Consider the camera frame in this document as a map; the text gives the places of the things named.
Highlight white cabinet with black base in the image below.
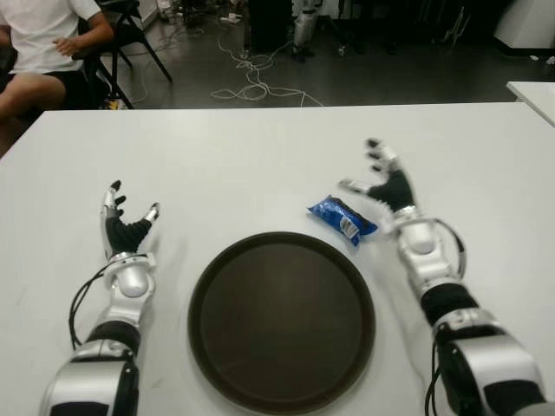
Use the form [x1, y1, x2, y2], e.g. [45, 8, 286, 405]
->
[492, 0, 555, 57]

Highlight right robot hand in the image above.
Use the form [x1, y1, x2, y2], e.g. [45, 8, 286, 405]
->
[337, 137, 418, 217]

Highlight silver humanoid robot legs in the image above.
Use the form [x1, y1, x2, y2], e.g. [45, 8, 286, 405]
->
[291, 0, 324, 61]

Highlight white cable on floor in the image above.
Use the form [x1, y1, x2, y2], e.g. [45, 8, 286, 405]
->
[210, 29, 325, 107]

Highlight silver metal stand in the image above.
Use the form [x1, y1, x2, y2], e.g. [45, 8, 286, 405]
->
[441, 3, 473, 45]

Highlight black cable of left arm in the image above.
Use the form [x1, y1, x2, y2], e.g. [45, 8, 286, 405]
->
[69, 263, 114, 350]

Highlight black folding chair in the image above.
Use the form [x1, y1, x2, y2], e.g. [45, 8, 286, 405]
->
[71, 0, 174, 110]

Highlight seated person in white shirt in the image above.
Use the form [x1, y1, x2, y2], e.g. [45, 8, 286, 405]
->
[0, 0, 116, 159]

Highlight blue Oreo packet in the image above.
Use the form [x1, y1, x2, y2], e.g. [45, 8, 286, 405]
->
[306, 195, 378, 248]

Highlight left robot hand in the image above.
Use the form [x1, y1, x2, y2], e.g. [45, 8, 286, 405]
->
[100, 179, 162, 262]

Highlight round dark brown tray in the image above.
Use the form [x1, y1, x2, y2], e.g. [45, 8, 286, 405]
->
[186, 231, 376, 415]

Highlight white side table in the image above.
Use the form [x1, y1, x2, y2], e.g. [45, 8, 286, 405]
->
[506, 80, 555, 127]

